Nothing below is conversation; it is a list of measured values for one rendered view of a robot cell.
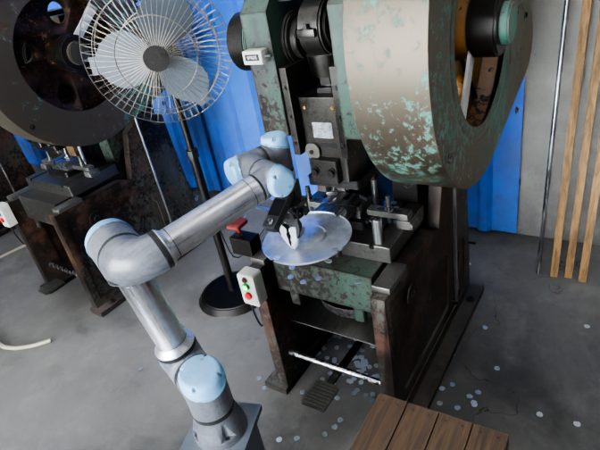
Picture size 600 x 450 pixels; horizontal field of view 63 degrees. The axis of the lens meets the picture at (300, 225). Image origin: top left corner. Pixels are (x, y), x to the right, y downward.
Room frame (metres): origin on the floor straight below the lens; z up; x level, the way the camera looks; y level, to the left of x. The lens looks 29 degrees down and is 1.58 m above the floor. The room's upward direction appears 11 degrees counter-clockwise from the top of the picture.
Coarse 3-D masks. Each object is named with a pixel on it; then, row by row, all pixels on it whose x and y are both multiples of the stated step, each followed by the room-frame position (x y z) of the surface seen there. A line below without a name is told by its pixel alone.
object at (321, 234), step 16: (304, 224) 1.41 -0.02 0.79; (320, 224) 1.39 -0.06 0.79; (336, 224) 1.37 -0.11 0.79; (272, 240) 1.36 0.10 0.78; (304, 240) 1.31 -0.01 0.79; (320, 240) 1.29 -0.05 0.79; (336, 240) 1.28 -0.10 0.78; (272, 256) 1.27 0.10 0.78; (288, 256) 1.25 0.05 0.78; (304, 256) 1.23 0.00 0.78; (320, 256) 1.21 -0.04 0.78
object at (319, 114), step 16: (304, 96) 1.52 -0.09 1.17; (320, 96) 1.48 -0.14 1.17; (304, 112) 1.52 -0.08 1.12; (320, 112) 1.48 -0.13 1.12; (304, 128) 1.52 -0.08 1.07; (320, 128) 1.49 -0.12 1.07; (336, 128) 1.45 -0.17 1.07; (320, 144) 1.49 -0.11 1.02; (336, 144) 1.46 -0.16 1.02; (320, 160) 1.46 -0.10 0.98; (336, 160) 1.44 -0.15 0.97; (352, 160) 1.46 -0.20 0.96; (320, 176) 1.47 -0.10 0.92; (336, 176) 1.43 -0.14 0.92; (352, 176) 1.45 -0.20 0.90
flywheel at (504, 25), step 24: (480, 0) 1.23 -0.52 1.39; (504, 0) 1.24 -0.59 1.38; (456, 24) 1.23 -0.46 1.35; (480, 24) 1.20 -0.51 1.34; (504, 24) 1.19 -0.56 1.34; (456, 48) 1.24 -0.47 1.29; (480, 48) 1.21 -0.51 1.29; (456, 72) 1.30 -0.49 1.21; (480, 72) 1.48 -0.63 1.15; (480, 96) 1.43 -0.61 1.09; (480, 120) 1.35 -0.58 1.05
